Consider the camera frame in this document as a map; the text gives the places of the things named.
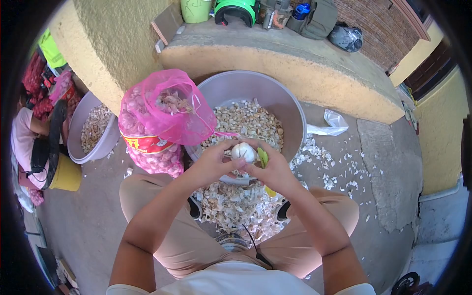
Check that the person's right hand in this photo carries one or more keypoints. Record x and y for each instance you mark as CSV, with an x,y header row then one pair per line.
x,y
276,171

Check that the person's left hand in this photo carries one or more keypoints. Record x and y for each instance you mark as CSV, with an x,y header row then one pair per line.
x,y
210,166

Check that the person's right index finger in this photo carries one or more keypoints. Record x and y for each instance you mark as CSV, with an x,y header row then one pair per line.
x,y
254,142

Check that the person's left thumb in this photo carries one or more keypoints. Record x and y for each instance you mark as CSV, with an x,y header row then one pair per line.
x,y
232,165

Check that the person's right thumb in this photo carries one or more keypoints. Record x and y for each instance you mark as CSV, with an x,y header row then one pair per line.
x,y
252,169

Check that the person's left index finger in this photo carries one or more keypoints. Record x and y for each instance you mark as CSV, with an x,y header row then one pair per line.
x,y
226,143

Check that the white garlic bulb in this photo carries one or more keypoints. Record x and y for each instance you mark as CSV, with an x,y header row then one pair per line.
x,y
243,152

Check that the green yellow small knife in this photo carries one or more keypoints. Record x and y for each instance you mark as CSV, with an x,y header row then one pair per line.
x,y
263,156

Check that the pile of peeled garlic cloves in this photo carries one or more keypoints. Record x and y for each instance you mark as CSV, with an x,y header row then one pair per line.
x,y
250,123

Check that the pile of garlic skins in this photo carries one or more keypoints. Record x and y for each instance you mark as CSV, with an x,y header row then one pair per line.
x,y
236,206

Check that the large grey basin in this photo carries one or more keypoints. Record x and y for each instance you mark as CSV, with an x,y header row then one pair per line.
x,y
258,88

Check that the scattered garlic skins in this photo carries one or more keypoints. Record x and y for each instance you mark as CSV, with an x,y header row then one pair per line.
x,y
313,151

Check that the pink net sack of garlic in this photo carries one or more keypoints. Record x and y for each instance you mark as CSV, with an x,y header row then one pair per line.
x,y
162,118

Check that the round grey stool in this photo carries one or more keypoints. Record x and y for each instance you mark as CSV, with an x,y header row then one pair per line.
x,y
232,242

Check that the clear plastic bag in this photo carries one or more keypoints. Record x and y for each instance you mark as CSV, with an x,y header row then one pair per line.
x,y
332,123

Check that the person's legs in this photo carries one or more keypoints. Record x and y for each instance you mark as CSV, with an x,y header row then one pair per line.
x,y
184,236

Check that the person's body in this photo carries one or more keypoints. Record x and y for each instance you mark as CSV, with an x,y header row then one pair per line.
x,y
236,282

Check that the wooden board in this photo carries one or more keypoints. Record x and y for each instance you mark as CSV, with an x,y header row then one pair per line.
x,y
167,24

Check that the small grey basin with cloves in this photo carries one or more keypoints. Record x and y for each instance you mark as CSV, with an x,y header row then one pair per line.
x,y
94,129

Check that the green black helmet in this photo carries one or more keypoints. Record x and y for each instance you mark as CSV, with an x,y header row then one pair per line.
x,y
236,9

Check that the green plastic bucket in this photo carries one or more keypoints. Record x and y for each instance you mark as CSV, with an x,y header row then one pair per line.
x,y
195,11

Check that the olive fabric bag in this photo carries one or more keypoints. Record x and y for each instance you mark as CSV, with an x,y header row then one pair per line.
x,y
317,20

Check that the grey helmet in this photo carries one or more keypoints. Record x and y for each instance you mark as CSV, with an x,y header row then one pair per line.
x,y
346,37

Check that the blue bottle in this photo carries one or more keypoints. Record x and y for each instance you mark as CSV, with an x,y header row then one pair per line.
x,y
301,11

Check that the yellow bucket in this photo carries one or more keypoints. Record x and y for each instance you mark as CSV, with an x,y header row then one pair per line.
x,y
68,175

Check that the dark wooden door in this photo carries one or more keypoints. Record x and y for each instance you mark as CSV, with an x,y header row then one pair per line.
x,y
429,72

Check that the black wheel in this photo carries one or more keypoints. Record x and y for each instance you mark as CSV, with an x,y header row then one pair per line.
x,y
405,284

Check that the stack of red net sacks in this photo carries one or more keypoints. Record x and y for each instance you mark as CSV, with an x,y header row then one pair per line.
x,y
37,81

